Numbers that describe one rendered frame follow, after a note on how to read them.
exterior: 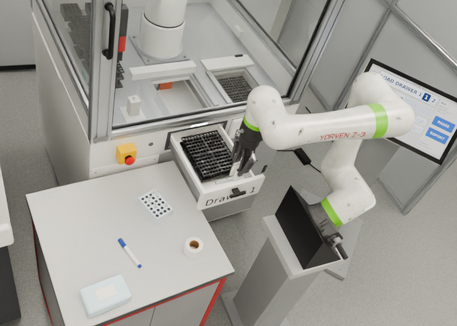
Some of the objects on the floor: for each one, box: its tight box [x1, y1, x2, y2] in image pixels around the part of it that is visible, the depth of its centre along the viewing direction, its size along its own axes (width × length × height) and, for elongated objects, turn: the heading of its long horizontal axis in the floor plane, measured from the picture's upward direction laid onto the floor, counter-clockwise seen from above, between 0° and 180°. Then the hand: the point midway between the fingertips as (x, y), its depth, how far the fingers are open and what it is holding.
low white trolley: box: [25, 161, 235, 326], centre depth 201 cm, size 58×62×76 cm
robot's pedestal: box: [220, 214, 349, 326], centre depth 220 cm, size 30×30×76 cm
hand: (236, 171), depth 171 cm, fingers closed
